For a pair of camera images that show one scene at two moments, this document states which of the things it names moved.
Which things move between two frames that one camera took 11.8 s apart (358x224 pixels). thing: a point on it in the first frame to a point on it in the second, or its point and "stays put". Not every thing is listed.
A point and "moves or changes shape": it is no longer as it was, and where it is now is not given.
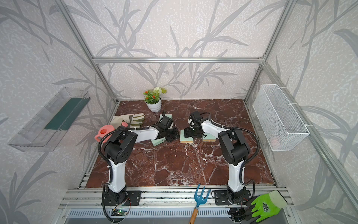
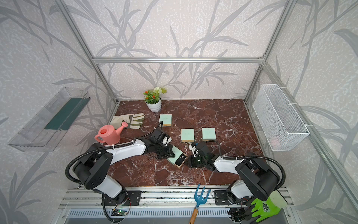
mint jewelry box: (209, 138) stays put
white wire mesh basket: (281, 125) stays put
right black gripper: (187, 133) to (190, 159)
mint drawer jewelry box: (183, 140) stays put
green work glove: (267, 206) stays put
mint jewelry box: (157, 141) moves or changes shape
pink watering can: (104, 130) stays put
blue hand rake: (198, 200) stays put
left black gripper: (176, 135) to (168, 154)
